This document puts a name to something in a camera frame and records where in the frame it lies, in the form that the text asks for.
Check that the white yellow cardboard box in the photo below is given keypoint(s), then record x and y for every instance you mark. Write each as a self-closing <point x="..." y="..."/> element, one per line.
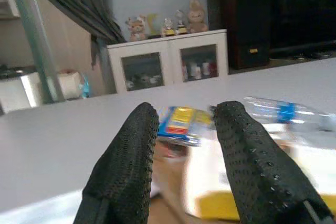
<point x="210" y="176"/>

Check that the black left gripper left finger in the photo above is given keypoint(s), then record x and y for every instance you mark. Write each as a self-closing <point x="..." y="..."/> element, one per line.
<point x="123" y="171"/>

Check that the clear plastic bottle blue label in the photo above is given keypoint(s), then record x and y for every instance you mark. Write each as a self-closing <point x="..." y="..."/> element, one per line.
<point x="290" y="115"/>

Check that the white glass-door cabinet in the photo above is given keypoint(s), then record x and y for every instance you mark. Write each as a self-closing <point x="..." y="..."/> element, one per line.
<point x="168" y="61"/>

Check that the white toilet paper roll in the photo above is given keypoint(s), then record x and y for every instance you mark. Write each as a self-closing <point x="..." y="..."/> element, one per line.
<point x="69" y="83"/>

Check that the small figurine on yellow base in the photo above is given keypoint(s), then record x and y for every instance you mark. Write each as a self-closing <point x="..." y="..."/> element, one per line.
<point x="181" y="23"/>
<point x="167" y="27"/>

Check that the blue yellow snack packet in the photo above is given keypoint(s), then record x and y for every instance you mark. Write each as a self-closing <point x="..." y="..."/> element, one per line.
<point x="183" y="123"/>

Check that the bear figurine with hat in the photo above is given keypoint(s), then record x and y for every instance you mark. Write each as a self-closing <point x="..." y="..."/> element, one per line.
<point x="137" y="28"/>

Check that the silver white appliance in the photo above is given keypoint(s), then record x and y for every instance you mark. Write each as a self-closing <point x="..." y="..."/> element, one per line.
<point x="18" y="90"/>

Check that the beige bunny plush toy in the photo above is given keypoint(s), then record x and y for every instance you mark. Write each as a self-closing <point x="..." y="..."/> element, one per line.
<point x="197" y="16"/>

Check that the dark grey curtain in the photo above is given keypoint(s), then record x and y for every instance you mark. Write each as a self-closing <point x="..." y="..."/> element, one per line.
<point x="78" y="1"/>

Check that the green glass door frame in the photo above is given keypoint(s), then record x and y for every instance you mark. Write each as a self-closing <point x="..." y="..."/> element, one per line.
<point x="34" y="37"/>

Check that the yellow letter ornament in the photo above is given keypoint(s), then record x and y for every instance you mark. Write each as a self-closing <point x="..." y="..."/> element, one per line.
<point x="154" y="24"/>

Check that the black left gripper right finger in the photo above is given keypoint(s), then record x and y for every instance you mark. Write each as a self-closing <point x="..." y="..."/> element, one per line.
<point x="260" y="171"/>

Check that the dark wooden cabinet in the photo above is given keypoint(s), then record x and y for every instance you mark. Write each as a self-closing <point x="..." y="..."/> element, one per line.
<point x="278" y="16"/>

